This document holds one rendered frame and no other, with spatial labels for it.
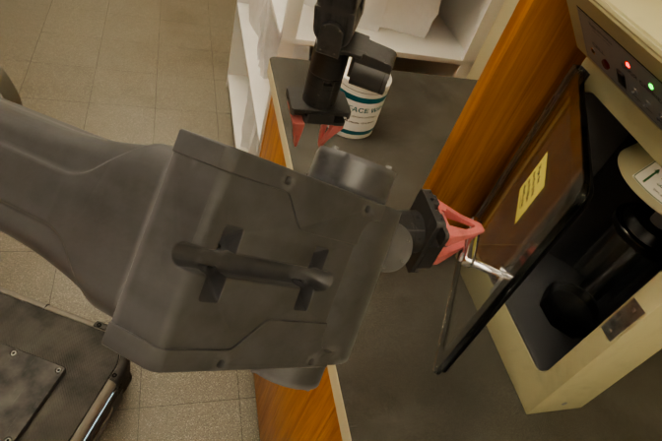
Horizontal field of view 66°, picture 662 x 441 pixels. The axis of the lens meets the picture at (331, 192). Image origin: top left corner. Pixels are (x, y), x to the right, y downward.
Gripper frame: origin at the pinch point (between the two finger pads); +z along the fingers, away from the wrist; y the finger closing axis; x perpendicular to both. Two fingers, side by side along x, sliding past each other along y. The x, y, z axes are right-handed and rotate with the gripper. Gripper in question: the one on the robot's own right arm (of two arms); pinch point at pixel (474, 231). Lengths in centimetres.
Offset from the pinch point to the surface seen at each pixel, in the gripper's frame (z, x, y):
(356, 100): 0, 51, -15
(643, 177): 17.4, -2.1, 13.5
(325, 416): -11.5, -6.1, -44.9
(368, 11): 21, 112, -22
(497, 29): 58, 96, -14
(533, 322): 18.9, -4.1, -18.4
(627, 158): 18.3, 2.2, 12.9
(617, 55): 7.8, 4.5, 26.0
